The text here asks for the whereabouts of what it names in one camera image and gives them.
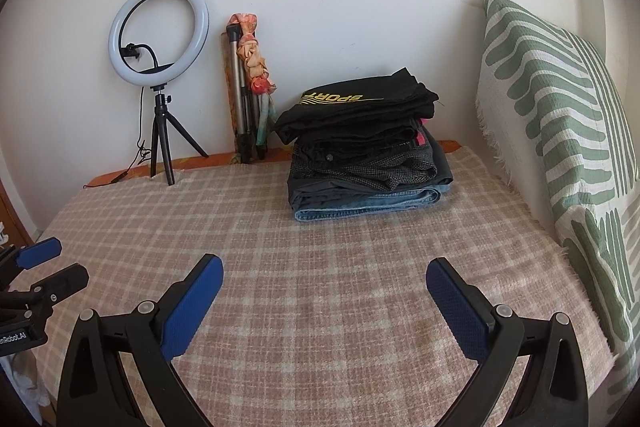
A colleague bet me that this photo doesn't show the dark grey folded pants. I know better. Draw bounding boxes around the dark grey folded pants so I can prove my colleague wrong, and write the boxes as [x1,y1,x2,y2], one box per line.
[428,135,454,186]

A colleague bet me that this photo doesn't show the left white knit glove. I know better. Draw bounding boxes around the left white knit glove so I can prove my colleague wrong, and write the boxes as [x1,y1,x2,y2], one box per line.
[4,351,51,426]

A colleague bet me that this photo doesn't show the black power cable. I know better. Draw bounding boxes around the black power cable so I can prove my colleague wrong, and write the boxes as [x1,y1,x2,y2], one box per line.
[81,85,154,191]

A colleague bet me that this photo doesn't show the blue folded jeans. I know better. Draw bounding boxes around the blue folded jeans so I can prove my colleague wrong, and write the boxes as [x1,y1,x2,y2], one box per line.
[293,184,450,222]

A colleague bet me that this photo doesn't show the silver folded tripod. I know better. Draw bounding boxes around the silver folded tripod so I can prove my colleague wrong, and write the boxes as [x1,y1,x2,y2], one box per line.
[226,23,264,164]

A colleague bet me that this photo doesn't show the black mini tripod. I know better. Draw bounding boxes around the black mini tripod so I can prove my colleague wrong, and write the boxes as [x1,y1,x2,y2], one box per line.
[150,84,208,186]

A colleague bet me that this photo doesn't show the wooden door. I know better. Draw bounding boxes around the wooden door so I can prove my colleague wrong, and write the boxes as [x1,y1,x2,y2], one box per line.
[0,184,34,247]

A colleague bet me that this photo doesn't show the black folded garment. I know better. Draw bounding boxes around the black folded garment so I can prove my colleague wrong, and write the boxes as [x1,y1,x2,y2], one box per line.
[293,118,427,166]

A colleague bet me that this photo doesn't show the pink plaid bed blanket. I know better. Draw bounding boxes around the pink plaid bed blanket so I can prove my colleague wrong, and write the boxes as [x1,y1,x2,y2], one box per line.
[36,147,614,426]

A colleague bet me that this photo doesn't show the green striped pillow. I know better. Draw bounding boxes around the green striped pillow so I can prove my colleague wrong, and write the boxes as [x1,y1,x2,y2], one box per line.
[476,0,639,417]

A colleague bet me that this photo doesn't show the houndstooth folded garment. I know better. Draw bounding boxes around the houndstooth folded garment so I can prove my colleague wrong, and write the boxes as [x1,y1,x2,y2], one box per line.
[290,145,438,192]

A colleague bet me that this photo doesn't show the orange floral scarf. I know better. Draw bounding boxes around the orange floral scarf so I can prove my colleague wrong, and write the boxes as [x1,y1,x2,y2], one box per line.
[219,12,279,148]

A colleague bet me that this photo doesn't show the black sport pants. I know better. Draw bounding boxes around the black sport pants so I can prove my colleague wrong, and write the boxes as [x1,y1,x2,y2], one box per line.
[273,68,439,144]

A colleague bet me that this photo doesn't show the white ring light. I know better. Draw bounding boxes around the white ring light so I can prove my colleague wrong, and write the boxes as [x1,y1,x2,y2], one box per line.
[107,0,209,88]

